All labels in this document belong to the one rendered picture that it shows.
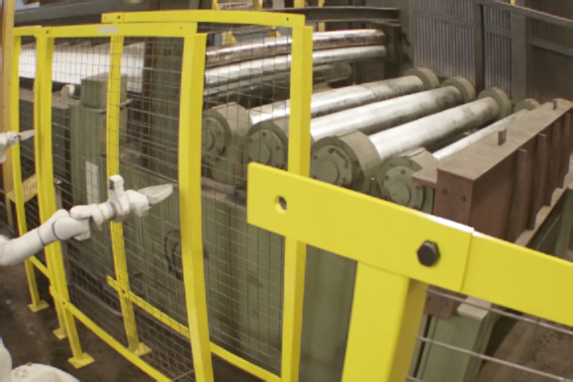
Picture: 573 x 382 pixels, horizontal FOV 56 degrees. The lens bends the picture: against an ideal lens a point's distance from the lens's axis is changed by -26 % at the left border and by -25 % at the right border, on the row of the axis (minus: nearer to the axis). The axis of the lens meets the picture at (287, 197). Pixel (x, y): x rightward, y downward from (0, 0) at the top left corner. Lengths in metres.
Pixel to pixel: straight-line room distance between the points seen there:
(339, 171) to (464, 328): 0.86
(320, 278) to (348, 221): 2.41
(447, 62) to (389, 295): 11.89
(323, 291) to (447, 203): 0.84
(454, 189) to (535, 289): 1.87
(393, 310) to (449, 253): 0.08
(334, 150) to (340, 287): 0.56
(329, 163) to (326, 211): 2.22
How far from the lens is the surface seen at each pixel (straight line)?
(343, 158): 2.73
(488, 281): 0.49
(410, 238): 0.50
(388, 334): 0.55
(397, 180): 2.61
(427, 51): 12.58
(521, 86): 11.24
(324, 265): 2.90
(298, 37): 2.14
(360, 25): 5.78
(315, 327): 3.06
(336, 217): 0.53
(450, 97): 4.45
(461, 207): 2.34
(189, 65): 1.95
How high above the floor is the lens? 2.04
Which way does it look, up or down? 21 degrees down
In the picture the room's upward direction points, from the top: 2 degrees clockwise
